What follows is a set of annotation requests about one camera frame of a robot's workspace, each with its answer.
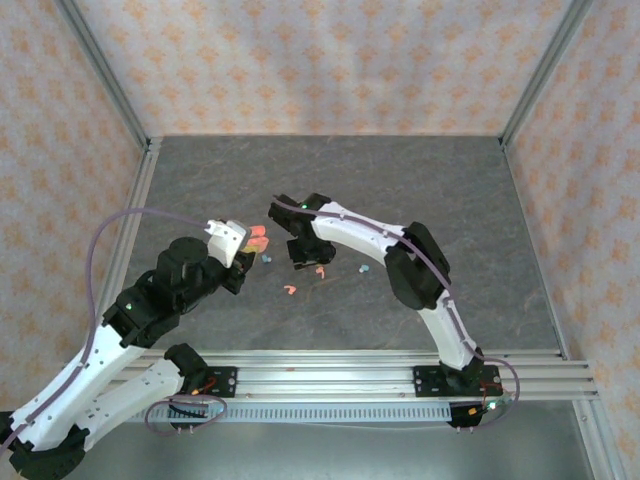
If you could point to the aluminium corner post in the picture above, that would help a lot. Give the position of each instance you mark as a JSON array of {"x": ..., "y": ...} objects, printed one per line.
[
  {"x": 542, "y": 75},
  {"x": 108, "y": 75}
]

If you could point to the aluminium floor edge rail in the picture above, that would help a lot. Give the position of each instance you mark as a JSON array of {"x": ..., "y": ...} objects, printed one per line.
[
  {"x": 538, "y": 250},
  {"x": 145, "y": 172}
]

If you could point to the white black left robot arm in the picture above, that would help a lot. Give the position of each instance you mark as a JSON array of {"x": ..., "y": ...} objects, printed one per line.
[{"x": 85, "y": 385}]

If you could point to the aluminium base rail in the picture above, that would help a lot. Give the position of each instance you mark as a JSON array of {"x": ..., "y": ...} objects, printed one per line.
[{"x": 325, "y": 380}]

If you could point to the grey metal shelf plate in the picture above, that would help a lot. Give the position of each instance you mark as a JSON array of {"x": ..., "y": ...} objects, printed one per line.
[{"x": 325, "y": 450}]

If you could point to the aluminium frame leg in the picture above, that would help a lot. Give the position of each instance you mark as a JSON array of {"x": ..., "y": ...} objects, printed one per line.
[{"x": 597, "y": 440}]

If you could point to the pink earbud charging case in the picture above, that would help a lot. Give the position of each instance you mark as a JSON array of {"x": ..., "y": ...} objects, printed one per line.
[{"x": 257, "y": 245}]

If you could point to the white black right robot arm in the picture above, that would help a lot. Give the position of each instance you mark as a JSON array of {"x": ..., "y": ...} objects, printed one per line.
[{"x": 355, "y": 235}]

